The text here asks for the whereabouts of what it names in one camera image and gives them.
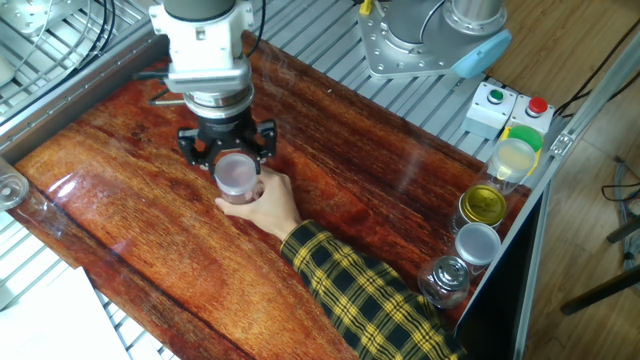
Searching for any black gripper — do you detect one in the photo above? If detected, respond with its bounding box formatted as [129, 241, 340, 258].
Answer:
[177, 108, 278, 176]

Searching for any frosted white jar lid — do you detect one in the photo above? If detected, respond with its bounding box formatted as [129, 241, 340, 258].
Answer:
[213, 152, 260, 196]

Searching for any small clear jar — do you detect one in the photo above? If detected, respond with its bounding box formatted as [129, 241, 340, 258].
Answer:
[219, 188, 265, 205]

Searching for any yellow black plaid-sleeved forearm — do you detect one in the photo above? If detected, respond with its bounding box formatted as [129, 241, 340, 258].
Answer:
[279, 219, 469, 360]

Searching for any jar with silver lid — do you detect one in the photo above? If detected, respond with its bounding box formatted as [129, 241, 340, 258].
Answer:
[418, 254, 471, 310]

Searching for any jar with gold lid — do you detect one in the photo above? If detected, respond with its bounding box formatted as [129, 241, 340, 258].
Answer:
[449, 183, 509, 236]

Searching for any jar with frosted lid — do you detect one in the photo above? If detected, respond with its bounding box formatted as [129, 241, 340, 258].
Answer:
[453, 222, 502, 277]

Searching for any tall jar with clear lid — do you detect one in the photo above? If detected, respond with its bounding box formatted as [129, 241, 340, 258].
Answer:
[478, 137, 537, 197]

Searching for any bare person's hand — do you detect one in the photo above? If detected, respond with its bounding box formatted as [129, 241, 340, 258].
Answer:
[214, 165, 303, 242]

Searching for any clear plastic container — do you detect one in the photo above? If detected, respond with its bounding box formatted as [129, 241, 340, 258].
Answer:
[0, 157, 30, 212]

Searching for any silver mounting plate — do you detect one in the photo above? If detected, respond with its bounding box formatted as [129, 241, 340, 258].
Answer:
[0, 0, 90, 37]

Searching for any white paper sheet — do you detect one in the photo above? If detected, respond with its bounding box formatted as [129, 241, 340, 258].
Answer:
[0, 266, 132, 360]

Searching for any white box green button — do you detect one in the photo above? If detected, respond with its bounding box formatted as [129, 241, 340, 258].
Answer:
[462, 81, 519, 141]

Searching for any yellow box green cap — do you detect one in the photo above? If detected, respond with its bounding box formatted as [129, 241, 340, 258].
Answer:
[499, 124, 545, 176]

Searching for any white box red button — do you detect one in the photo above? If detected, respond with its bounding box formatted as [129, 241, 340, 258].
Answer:
[505, 93, 556, 137]

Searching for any black table side panel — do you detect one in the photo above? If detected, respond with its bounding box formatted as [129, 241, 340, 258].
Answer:
[457, 192, 549, 360]

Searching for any dark chair leg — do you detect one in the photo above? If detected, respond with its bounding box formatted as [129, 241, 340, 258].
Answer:
[606, 214, 640, 245]
[559, 264, 640, 316]

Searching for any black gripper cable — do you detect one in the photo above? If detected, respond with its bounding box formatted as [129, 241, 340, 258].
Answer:
[133, 0, 267, 107]

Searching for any black cable bundle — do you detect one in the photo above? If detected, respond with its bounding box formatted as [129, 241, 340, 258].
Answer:
[0, 0, 119, 109]

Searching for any silver aluminium frame rail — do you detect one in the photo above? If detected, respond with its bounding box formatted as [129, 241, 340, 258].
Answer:
[0, 9, 171, 166]

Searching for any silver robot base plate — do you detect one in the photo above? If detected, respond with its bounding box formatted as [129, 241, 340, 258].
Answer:
[357, 0, 501, 80]

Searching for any aluminium frame strut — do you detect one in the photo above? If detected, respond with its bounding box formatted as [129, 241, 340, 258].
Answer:
[547, 29, 640, 161]

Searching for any grey floor cable bundle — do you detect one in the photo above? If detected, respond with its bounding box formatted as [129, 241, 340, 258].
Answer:
[599, 157, 640, 274]

